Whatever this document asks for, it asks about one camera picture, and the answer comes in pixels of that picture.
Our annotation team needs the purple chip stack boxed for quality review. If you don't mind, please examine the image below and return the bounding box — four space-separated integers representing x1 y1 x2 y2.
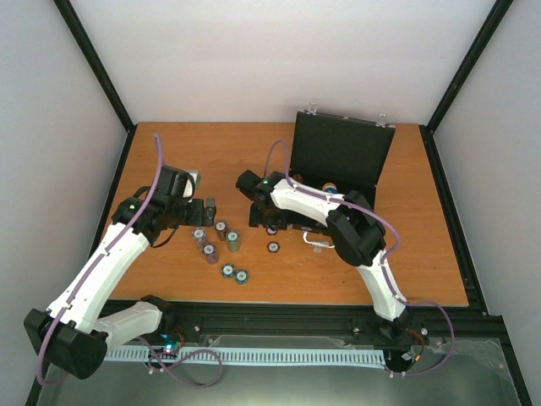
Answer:
202 243 219 265
192 228 207 250

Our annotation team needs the purple chip stack lower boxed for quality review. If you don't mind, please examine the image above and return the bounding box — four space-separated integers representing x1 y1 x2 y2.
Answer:
202 243 219 265

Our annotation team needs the light blue cable duct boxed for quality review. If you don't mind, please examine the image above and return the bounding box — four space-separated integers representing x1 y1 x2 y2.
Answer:
105 343 387 369

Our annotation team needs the black frame post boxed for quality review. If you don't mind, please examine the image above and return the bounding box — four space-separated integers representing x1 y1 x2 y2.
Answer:
52 0 137 132
425 0 515 132

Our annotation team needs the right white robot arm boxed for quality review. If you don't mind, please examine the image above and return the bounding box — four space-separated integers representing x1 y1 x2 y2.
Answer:
236 170 407 321

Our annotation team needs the left black frame post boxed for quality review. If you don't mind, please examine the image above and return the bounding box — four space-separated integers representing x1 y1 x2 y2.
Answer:
52 0 137 132

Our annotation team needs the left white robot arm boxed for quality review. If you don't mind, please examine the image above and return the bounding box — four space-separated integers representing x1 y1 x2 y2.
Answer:
24 196 216 380

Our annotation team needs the purple chip stack upper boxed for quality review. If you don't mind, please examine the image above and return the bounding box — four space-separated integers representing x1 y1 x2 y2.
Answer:
192 228 207 250

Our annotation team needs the black poker set case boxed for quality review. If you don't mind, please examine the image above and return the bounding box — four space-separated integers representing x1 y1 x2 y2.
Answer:
288 110 396 209

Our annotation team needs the blue short stack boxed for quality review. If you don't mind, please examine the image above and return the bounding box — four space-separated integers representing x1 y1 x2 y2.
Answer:
221 263 236 278
234 269 249 284

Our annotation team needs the green tall chip stack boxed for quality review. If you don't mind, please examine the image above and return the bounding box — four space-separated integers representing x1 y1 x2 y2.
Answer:
225 230 240 252

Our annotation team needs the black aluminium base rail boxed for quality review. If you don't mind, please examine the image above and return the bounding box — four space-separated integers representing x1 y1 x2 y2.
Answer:
96 300 506 352

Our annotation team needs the blue short stack right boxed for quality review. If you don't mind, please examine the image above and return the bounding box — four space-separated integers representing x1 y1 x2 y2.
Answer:
234 269 249 284

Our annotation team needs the brown tall chip stack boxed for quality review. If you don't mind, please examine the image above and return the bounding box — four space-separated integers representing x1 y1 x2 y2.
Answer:
214 221 228 241

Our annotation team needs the right black frame post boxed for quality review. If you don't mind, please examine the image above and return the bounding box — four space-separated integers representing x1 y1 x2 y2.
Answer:
425 0 515 132

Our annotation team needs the blue short stack left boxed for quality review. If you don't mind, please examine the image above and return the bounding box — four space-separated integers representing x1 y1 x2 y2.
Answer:
221 263 236 278

